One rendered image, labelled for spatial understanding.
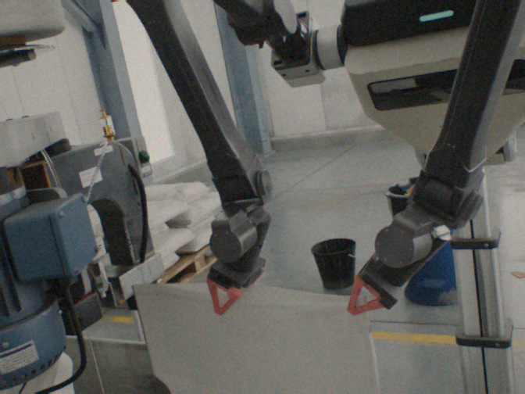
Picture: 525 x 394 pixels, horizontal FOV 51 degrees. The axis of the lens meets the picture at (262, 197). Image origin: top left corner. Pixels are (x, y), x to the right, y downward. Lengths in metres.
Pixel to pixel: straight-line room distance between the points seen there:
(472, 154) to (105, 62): 6.51
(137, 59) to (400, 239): 7.16
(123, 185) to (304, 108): 8.41
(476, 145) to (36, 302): 0.60
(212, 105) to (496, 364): 1.01
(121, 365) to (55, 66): 5.28
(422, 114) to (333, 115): 8.17
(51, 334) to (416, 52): 0.81
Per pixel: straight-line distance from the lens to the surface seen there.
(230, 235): 0.85
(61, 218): 0.72
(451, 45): 1.13
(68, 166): 1.10
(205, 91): 0.82
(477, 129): 0.72
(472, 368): 1.55
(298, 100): 9.55
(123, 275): 1.20
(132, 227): 1.22
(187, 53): 0.81
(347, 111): 9.28
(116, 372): 1.78
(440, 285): 3.20
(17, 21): 0.83
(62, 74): 6.76
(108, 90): 7.10
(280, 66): 1.20
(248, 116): 9.72
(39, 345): 0.80
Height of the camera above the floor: 1.42
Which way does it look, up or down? 13 degrees down
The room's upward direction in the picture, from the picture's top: 10 degrees counter-clockwise
